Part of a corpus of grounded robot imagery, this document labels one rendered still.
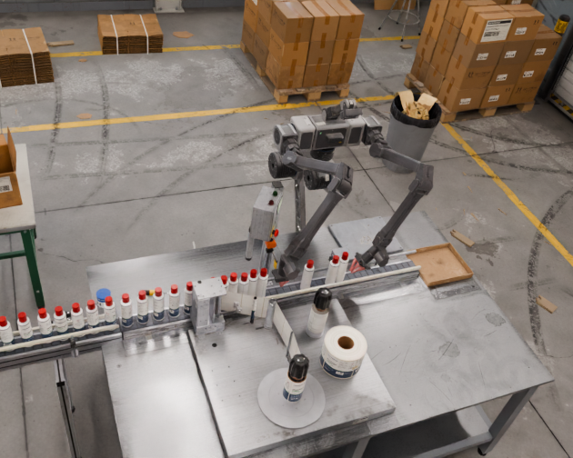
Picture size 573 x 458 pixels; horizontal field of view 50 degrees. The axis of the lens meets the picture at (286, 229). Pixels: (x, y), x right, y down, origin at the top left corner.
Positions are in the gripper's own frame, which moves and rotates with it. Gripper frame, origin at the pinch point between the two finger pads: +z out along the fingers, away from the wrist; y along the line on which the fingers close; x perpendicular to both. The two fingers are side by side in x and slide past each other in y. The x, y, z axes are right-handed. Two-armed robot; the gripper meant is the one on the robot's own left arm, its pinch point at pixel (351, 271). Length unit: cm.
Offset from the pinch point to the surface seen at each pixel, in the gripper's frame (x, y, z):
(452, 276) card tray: 55, 11, -32
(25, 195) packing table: -110, -118, 113
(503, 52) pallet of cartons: 232, -240, -172
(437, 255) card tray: 55, -6, -32
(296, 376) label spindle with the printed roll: -57, 63, 26
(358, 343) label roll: -23, 50, 8
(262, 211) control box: -77, -2, -4
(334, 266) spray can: -17.4, 3.1, 1.2
